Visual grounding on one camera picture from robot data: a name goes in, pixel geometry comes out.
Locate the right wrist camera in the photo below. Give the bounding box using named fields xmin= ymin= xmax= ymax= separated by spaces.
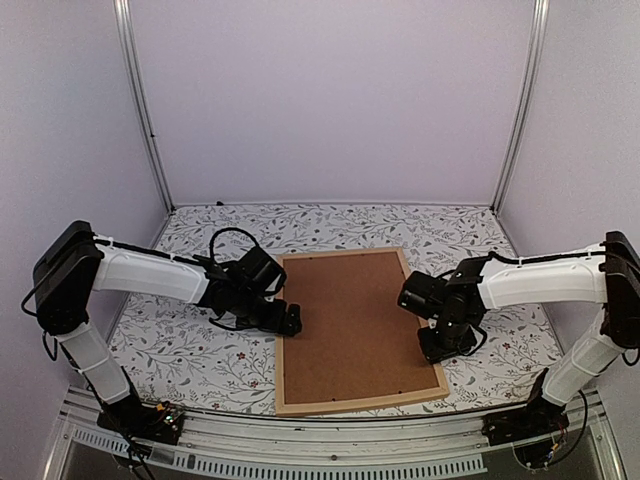
xmin=397 ymin=271 xmax=447 ymax=320

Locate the brown backing board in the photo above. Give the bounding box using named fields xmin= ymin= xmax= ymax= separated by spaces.
xmin=281 ymin=251 xmax=442 ymax=404

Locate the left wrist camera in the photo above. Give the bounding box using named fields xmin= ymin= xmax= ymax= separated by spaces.
xmin=235 ymin=246 xmax=287 ymax=297

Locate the aluminium corner post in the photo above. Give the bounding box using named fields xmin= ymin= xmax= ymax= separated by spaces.
xmin=490 ymin=0 xmax=550 ymax=216
xmin=113 ymin=0 xmax=175 ymax=215

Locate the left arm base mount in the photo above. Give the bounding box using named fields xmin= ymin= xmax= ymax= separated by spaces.
xmin=97 ymin=386 xmax=184 ymax=446

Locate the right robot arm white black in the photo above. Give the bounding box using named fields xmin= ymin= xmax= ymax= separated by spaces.
xmin=398 ymin=231 xmax=639 ymax=436

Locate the floral patterned table mat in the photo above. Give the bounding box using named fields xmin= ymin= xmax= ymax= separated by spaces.
xmin=109 ymin=204 xmax=562 ymax=416

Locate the aluminium front rail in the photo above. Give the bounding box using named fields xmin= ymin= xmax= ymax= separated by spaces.
xmin=43 ymin=388 xmax=631 ymax=479

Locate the right aluminium corner post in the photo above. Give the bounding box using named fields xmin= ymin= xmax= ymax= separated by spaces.
xmin=490 ymin=0 xmax=550 ymax=216

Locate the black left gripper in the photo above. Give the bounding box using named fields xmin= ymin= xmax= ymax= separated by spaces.
xmin=232 ymin=289 xmax=302 ymax=338

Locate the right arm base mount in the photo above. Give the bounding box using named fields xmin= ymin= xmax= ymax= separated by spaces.
xmin=481 ymin=368 xmax=569 ymax=469

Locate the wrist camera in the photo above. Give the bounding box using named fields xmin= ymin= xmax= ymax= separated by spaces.
xmin=397 ymin=271 xmax=447 ymax=320
xmin=235 ymin=246 xmax=287 ymax=297

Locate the left aluminium corner post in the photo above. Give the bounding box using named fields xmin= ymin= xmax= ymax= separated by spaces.
xmin=113 ymin=0 xmax=175 ymax=215

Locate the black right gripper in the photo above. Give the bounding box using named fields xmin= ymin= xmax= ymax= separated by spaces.
xmin=416 ymin=316 xmax=476 ymax=366

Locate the light wooden picture frame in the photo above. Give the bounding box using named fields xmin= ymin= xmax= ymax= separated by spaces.
xmin=274 ymin=246 xmax=450 ymax=417

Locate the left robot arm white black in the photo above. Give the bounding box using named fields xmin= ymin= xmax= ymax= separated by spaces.
xmin=20 ymin=220 xmax=302 ymax=434

